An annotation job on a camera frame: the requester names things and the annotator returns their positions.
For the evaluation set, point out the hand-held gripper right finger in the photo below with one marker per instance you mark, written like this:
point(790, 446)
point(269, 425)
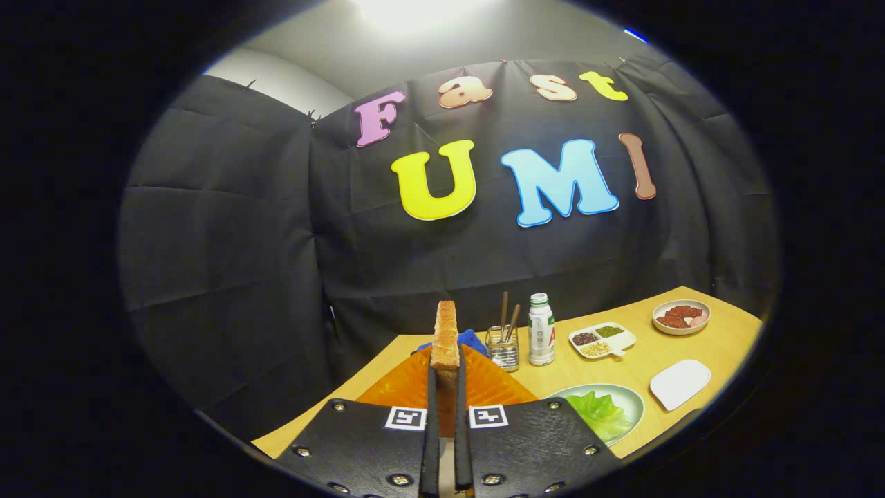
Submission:
point(462, 443)

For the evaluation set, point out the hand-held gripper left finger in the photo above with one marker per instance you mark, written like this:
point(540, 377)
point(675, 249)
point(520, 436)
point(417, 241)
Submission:
point(431, 429)

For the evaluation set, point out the toast bread slice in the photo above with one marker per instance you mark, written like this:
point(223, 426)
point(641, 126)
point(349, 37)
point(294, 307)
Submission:
point(446, 339)

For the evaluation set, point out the green lettuce leaf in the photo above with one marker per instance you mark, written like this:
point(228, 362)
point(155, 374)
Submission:
point(598, 411)

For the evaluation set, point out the metal mesh chopstick holder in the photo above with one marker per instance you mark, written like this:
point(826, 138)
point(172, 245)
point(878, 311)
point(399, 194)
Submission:
point(503, 356)

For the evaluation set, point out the blue fluffy cloth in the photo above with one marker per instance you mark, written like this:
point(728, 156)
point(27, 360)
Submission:
point(473, 340)

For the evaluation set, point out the white drink bottle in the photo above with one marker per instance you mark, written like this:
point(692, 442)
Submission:
point(541, 335)

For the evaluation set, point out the brown chopstick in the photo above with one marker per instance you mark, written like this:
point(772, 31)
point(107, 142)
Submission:
point(514, 318)
point(504, 311)

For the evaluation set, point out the pile of dark red beans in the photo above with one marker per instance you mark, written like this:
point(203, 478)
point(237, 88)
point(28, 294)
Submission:
point(585, 338)

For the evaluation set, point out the pile of yellow soybeans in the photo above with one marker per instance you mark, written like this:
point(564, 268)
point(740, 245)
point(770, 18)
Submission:
point(596, 349)

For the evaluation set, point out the light green round plate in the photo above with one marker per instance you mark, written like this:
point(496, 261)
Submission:
point(622, 398)

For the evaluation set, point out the pile of green beans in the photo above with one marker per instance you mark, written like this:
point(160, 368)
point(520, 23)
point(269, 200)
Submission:
point(610, 331)

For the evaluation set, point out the white divided dish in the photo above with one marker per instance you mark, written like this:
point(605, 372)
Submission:
point(622, 340)

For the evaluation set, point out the white square plate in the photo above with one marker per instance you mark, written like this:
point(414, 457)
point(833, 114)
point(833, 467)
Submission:
point(681, 384)

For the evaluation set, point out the red meat slice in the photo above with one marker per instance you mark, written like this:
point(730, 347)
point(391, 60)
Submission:
point(684, 311)
point(672, 321)

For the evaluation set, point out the white round meat bowl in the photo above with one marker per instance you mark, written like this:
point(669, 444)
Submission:
point(681, 331)

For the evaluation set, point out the black backdrop cloth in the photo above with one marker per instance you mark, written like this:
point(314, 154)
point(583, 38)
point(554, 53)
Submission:
point(228, 277)

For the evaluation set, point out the pink ham slice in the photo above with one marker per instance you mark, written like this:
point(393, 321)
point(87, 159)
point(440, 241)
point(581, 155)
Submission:
point(698, 321)

